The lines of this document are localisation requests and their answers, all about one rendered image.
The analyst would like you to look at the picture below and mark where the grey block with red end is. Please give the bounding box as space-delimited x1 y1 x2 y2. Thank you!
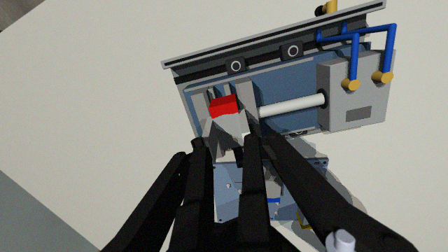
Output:
209 94 244 150

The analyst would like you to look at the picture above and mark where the grey block with green end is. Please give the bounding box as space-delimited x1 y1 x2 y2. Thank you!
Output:
315 167 328 181

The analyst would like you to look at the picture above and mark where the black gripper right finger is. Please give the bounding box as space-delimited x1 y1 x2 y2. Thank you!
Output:
234 109 419 252

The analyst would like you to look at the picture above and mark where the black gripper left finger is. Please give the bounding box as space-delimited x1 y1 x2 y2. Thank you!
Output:
100 116 218 252

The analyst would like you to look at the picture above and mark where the grey block with yellow end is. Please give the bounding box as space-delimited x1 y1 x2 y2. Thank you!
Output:
296 206 312 229

